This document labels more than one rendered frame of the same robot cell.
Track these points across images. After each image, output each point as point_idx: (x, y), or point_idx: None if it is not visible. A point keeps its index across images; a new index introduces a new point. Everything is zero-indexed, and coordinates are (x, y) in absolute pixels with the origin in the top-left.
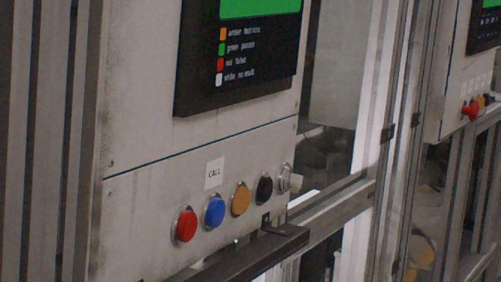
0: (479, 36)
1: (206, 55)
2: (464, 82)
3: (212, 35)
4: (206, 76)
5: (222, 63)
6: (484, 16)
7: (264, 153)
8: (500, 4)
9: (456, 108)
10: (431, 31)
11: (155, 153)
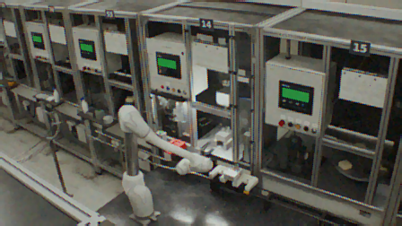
0: (283, 104)
1: None
2: (283, 115)
3: None
4: None
5: (160, 70)
6: (286, 99)
7: (179, 86)
8: (305, 101)
9: (277, 119)
10: (256, 92)
11: (156, 76)
